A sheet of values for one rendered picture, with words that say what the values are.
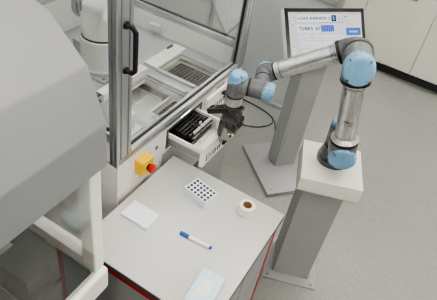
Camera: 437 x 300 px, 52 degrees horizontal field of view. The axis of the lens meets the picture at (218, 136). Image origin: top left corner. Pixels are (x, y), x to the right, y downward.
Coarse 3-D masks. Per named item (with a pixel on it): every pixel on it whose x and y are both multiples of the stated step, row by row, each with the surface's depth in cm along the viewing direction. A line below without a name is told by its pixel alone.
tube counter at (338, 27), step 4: (336, 24) 261; (340, 24) 262; (316, 28) 257; (320, 28) 258; (324, 28) 258; (328, 28) 259; (332, 28) 260; (336, 28) 261; (340, 28) 262; (316, 32) 257; (320, 32) 258; (324, 32) 258
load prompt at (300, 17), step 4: (296, 16) 253; (300, 16) 254; (304, 16) 254; (308, 16) 255; (312, 16) 256; (316, 16) 257; (320, 16) 257; (324, 16) 258; (328, 16) 259; (332, 16) 260; (336, 16) 261; (340, 16) 262; (300, 20) 254; (304, 20) 254; (308, 20) 255; (312, 20) 256; (316, 20) 257; (320, 20) 257; (324, 20) 258; (328, 20) 259; (332, 20) 260; (336, 20) 261; (340, 20) 262
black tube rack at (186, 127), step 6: (192, 114) 214; (198, 114) 215; (186, 120) 210; (192, 120) 211; (198, 120) 212; (204, 120) 212; (174, 126) 205; (180, 126) 206; (186, 126) 207; (192, 126) 207; (198, 126) 208; (210, 126) 215; (174, 132) 207; (180, 132) 203; (186, 132) 209; (192, 132) 204; (204, 132) 211; (186, 138) 205
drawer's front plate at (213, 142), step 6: (216, 138) 199; (204, 144) 194; (210, 144) 196; (216, 144) 203; (222, 144) 211; (204, 150) 192; (210, 150) 199; (216, 150) 206; (204, 156) 196; (204, 162) 199
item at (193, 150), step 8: (200, 112) 218; (216, 120) 216; (216, 128) 218; (168, 136) 202; (176, 136) 201; (200, 136) 213; (208, 136) 213; (176, 144) 202; (184, 144) 200; (192, 144) 198; (200, 144) 208; (184, 152) 202; (192, 152) 199
